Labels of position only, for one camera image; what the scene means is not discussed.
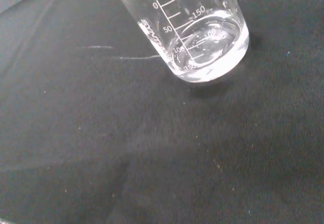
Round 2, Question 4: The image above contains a black bench cloth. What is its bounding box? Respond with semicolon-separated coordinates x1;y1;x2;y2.
0;0;324;224

